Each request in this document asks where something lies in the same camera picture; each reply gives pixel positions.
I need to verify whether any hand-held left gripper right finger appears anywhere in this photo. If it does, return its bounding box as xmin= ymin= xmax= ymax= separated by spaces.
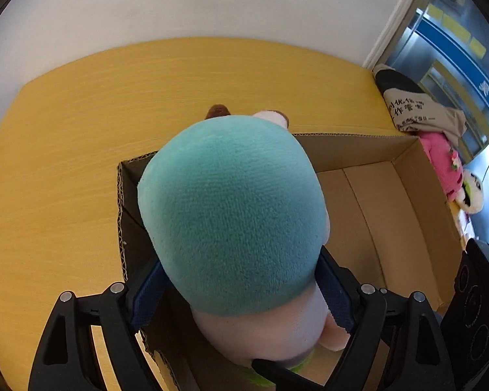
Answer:
xmin=316 ymin=246 xmax=457 ymax=391

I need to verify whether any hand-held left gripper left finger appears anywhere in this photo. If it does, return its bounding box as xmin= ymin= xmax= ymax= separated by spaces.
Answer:
xmin=28 ymin=258 xmax=168 ymax=391

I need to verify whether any cardboard box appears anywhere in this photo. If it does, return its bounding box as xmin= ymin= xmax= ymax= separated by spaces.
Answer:
xmin=116 ymin=131 xmax=463 ymax=391

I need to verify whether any teal plush toy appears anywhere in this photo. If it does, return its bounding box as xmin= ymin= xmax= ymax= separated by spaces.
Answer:
xmin=138 ymin=104 xmax=351 ymax=387

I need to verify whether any white and green plush toy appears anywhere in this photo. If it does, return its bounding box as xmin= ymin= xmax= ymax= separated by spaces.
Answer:
xmin=455 ymin=168 xmax=485 ymax=214

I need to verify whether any pink plush toy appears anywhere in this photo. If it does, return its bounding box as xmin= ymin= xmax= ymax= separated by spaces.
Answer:
xmin=420 ymin=130 xmax=465 ymax=202

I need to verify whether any glass door with blue stripe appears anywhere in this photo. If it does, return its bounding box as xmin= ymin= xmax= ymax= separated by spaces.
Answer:
xmin=381 ymin=0 xmax=489 ymax=164

